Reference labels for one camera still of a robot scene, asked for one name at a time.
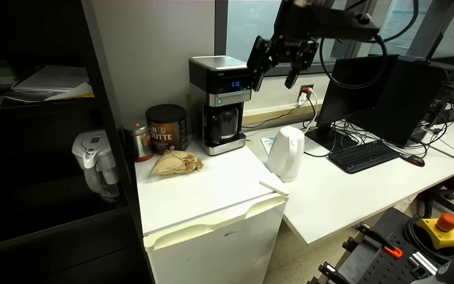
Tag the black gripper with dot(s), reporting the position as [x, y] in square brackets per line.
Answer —
[296, 27]

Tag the black and silver coffee maker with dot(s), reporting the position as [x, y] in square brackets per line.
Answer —
[219, 79]

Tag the glass coffee carafe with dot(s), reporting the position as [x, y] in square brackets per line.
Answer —
[225, 124]

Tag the brown coffee can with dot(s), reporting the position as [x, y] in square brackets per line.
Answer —
[166, 130]

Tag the yellow emergency stop button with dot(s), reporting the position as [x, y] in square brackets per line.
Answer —
[441, 232]

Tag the window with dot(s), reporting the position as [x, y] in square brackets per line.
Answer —
[246, 23]

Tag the black monitor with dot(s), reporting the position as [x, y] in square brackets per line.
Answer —
[353, 98]
[408, 98]

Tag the blue printed card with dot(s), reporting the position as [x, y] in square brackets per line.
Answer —
[267, 145]

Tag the white electric kettle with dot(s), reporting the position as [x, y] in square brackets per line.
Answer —
[286, 154]

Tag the white plastic strip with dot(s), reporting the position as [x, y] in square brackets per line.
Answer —
[273, 187]

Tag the black keyboard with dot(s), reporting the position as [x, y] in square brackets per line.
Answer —
[363, 156]

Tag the crumpled brown paper bag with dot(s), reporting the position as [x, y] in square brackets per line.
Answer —
[176, 163]

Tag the white mini fridge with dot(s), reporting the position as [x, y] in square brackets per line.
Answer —
[203, 189]

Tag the steel canister with red base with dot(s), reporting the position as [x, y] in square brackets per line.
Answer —
[138, 140]

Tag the black and red mouse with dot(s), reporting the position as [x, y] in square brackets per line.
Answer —
[413, 159]

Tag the white fridge door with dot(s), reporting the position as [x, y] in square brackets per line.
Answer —
[219, 252]

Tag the white water filter jug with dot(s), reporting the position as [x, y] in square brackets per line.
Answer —
[95, 161]

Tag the office chair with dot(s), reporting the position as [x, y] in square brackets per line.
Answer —
[453, 193]

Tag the stack of papers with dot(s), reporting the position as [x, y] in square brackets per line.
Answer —
[53, 81]

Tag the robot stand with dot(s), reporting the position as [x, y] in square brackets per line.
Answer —
[373, 268]

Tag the silver metal bar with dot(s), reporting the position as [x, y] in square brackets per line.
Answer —
[423, 263]

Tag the black shelf unit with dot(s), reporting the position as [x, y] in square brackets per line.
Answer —
[45, 236]

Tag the wall socket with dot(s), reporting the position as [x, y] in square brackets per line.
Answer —
[304, 87]

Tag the white wall trunking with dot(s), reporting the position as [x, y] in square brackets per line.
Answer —
[274, 109]

